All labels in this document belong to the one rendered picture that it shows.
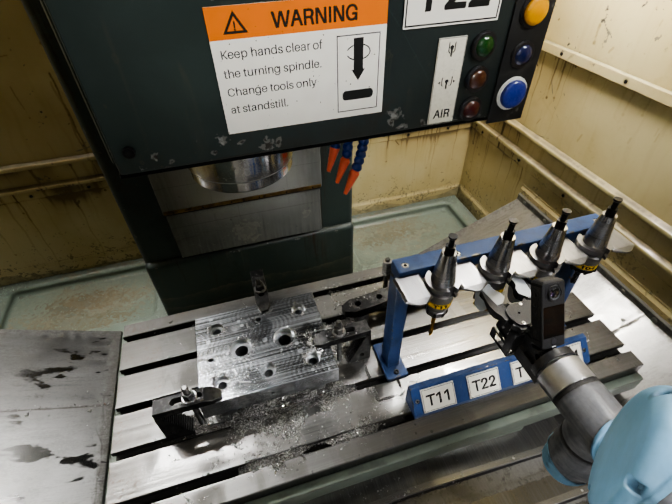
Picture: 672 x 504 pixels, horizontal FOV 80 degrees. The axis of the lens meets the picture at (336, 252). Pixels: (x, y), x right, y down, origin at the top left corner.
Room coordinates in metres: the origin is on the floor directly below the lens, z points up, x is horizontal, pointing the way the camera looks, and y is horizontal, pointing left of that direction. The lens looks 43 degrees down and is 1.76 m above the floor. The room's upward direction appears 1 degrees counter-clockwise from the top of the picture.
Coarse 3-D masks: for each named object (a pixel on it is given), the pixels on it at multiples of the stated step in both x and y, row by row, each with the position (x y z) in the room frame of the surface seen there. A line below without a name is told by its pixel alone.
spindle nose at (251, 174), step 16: (240, 160) 0.48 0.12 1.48; (256, 160) 0.49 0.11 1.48; (272, 160) 0.50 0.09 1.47; (288, 160) 0.53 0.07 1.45; (192, 176) 0.52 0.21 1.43; (208, 176) 0.49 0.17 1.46; (224, 176) 0.48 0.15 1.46; (240, 176) 0.48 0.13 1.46; (256, 176) 0.49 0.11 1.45; (272, 176) 0.50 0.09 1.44; (224, 192) 0.49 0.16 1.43; (240, 192) 0.48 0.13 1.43
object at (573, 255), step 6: (564, 240) 0.60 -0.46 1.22; (570, 240) 0.60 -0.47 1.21; (564, 246) 0.58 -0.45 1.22; (570, 246) 0.58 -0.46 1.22; (576, 246) 0.58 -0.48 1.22; (564, 252) 0.57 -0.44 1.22; (570, 252) 0.57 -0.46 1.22; (576, 252) 0.57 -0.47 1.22; (582, 252) 0.57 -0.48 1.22; (570, 258) 0.55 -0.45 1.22; (576, 258) 0.55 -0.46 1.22; (582, 258) 0.55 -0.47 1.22; (570, 264) 0.54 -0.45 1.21; (576, 264) 0.54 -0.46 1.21; (582, 264) 0.54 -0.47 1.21
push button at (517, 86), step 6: (510, 84) 0.43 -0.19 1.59; (516, 84) 0.43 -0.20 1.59; (522, 84) 0.44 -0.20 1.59; (504, 90) 0.43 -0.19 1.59; (510, 90) 0.43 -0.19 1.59; (516, 90) 0.43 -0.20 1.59; (522, 90) 0.44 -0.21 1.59; (504, 96) 0.43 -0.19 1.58; (510, 96) 0.43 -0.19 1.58; (516, 96) 0.43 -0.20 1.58; (522, 96) 0.44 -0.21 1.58; (504, 102) 0.43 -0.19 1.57; (510, 102) 0.43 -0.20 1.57; (516, 102) 0.43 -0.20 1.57
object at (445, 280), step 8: (440, 256) 0.49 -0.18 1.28; (448, 256) 0.48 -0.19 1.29; (456, 256) 0.49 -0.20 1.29; (440, 264) 0.49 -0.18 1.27; (448, 264) 0.48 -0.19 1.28; (456, 264) 0.49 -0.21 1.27; (432, 272) 0.50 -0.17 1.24; (440, 272) 0.48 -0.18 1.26; (448, 272) 0.48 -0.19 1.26; (432, 280) 0.49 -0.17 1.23; (440, 280) 0.48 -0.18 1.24; (448, 280) 0.48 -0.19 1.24
